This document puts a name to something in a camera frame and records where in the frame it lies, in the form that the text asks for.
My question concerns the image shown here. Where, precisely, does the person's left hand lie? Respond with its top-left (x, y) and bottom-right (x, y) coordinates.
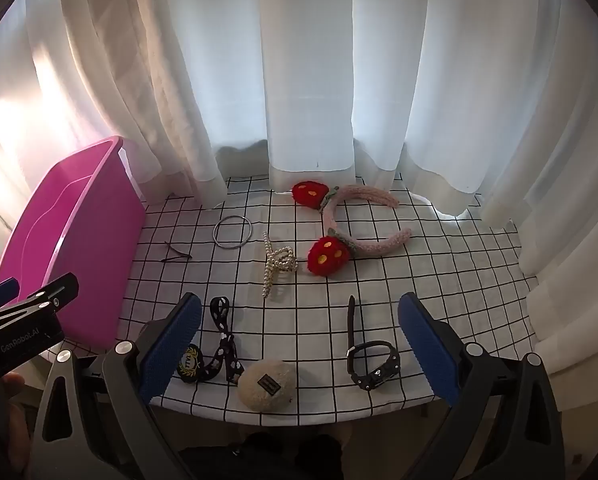
top-left (0, 371), bottom-right (36, 461)

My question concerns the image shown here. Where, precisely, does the cream curtain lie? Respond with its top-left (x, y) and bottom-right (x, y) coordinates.
top-left (0, 0), bottom-right (227, 261)
top-left (479, 0), bottom-right (598, 376)

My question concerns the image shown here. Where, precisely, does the pink strawberry headband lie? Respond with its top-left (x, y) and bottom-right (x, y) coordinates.
top-left (291, 181), bottom-right (413, 277)

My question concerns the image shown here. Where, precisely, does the beige fuzzy hair clip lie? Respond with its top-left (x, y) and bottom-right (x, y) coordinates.
top-left (237, 358), bottom-right (298, 411)

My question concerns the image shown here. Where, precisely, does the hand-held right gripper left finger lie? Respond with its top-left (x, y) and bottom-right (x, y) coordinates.
top-left (29, 292), bottom-right (204, 480)

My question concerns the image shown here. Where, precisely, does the black hairpin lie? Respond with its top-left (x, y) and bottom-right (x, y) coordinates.
top-left (161, 241), bottom-right (193, 264)

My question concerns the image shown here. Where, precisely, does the pink plastic bin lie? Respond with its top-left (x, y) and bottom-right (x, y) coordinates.
top-left (0, 136), bottom-right (147, 356)

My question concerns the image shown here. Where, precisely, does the white sheer curtain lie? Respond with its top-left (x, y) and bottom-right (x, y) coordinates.
top-left (164, 0), bottom-right (484, 221)

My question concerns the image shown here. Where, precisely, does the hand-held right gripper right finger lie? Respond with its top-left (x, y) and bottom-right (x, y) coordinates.
top-left (398, 291), bottom-right (566, 480)

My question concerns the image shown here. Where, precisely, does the pearl hair claw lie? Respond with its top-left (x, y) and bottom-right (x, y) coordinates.
top-left (262, 231), bottom-right (298, 300)

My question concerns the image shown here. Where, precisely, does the black digital wristwatch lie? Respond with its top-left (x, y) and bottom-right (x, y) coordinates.
top-left (346, 296), bottom-right (400, 392)

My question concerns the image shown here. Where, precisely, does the black polka dot ribbon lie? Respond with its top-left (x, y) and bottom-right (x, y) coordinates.
top-left (210, 296), bottom-right (244, 385)

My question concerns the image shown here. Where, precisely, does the silver metal bangle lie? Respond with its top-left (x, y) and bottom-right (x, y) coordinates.
top-left (213, 215), bottom-right (254, 249)

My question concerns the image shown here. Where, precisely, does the black oval gold-crest badge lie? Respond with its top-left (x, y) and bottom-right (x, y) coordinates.
top-left (176, 344), bottom-right (203, 385)

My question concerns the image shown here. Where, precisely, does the white black-grid tablecloth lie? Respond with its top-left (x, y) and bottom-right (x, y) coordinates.
top-left (114, 172), bottom-right (537, 428)

